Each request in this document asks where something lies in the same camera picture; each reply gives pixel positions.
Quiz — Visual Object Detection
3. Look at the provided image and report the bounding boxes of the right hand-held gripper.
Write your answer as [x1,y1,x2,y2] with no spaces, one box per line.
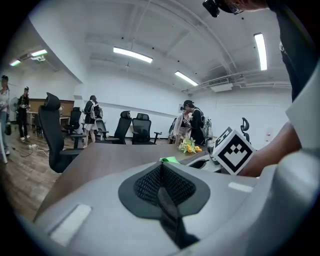
[186,126,256,176]

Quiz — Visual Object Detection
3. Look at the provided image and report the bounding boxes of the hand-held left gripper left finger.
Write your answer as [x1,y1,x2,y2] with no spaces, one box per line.
[33,161,181,256]

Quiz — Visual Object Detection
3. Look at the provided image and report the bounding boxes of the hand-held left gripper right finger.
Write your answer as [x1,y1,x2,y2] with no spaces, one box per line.
[161,161,260,256]

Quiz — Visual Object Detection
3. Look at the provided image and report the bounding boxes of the green cloth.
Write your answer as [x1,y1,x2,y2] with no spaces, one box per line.
[159,156,181,165]

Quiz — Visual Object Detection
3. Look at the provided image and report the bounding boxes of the person's right forearm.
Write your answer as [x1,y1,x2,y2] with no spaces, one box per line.
[238,121,303,179]

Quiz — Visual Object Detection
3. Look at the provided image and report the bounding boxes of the artificial yellow flower bouquet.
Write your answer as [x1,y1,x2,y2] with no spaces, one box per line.
[177,136,203,154]

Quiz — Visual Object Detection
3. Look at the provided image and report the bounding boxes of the black mesh office chair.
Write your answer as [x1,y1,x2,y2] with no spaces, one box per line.
[131,112,163,146]

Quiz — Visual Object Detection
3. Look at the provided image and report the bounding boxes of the white ceiling air conditioner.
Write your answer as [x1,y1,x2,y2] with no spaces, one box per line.
[207,76,235,93]

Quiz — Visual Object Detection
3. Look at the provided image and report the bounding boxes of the wooden desk white legs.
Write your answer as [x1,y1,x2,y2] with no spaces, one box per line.
[26,110,71,130]

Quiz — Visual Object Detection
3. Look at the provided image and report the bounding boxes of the black standing fan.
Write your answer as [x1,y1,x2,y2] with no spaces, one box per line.
[9,96,20,125]

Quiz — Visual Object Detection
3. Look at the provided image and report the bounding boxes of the person's black clothing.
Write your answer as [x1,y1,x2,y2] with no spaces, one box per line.
[267,0,316,102]

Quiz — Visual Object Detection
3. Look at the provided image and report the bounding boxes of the black head-worn camera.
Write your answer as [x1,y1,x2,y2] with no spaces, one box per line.
[201,0,245,18]

